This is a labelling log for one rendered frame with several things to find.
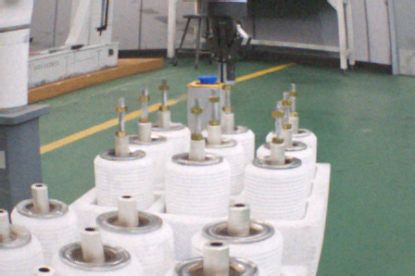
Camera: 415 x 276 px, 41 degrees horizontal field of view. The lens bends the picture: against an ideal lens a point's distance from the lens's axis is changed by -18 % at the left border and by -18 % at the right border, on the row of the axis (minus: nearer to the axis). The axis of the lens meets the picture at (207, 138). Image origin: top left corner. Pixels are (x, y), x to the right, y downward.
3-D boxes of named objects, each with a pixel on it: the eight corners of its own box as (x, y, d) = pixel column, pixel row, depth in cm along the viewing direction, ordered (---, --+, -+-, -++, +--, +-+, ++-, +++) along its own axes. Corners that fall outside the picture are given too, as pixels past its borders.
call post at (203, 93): (187, 232, 141) (186, 86, 135) (194, 221, 148) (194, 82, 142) (220, 233, 139) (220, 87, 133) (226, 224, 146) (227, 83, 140)
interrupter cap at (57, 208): (7, 215, 68) (6, 209, 68) (31, 200, 75) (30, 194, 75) (56, 225, 66) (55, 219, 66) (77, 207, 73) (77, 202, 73)
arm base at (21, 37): (-15, 113, 115) (-13, 34, 112) (6, 106, 124) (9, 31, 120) (11, 114, 112) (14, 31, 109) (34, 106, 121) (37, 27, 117)
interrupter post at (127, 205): (115, 227, 67) (112, 198, 67) (121, 220, 70) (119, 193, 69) (135, 230, 67) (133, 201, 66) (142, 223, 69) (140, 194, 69)
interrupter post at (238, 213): (224, 238, 65) (225, 207, 64) (229, 231, 67) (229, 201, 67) (247, 239, 65) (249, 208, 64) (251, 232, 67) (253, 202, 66)
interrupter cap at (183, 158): (210, 154, 103) (210, 149, 103) (232, 165, 96) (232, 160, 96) (164, 158, 100) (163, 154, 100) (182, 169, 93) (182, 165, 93)
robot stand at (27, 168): (-14, 244, 120) (-29, 115, 114) (17, 229, 133) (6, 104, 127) (30, 260, 115) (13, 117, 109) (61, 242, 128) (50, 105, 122)
